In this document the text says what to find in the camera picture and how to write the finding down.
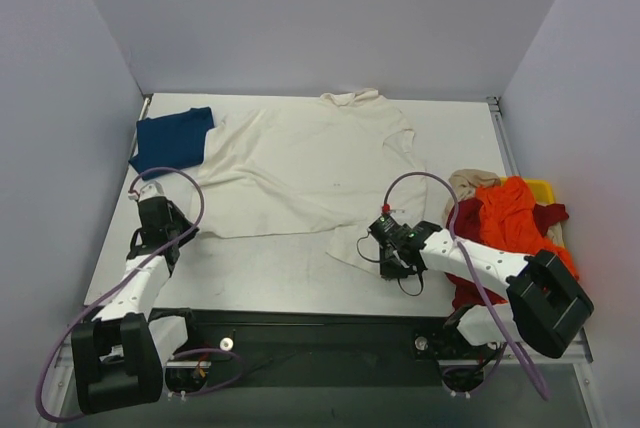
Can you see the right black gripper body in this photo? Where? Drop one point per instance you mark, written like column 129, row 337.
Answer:
column 391, row 255

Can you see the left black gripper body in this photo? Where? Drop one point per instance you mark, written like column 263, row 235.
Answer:
column 163, row 218

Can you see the cream white t shirt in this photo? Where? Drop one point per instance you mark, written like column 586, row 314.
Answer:
column 324, row 164

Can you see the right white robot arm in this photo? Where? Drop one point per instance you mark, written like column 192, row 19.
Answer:
column 546, row 306

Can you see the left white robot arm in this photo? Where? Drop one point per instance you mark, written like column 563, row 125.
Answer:
column 119, row 353

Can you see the dark red t shirt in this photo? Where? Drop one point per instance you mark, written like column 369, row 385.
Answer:
column 466, row 228

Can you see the folded blue t shirt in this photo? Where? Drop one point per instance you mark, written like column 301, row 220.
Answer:
column 175, row 141

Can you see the beige t shirt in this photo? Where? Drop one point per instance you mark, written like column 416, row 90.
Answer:
column 466, row 181

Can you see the orange t shirt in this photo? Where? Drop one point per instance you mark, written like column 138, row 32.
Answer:
column 511, row 220

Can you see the yellow plastic bin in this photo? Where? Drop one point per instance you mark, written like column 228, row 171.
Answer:
column 541, row 190

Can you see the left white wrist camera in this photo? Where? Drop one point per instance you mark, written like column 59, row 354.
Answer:
column 148, row 191

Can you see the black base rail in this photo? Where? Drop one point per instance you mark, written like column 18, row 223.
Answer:
column 287, row 350

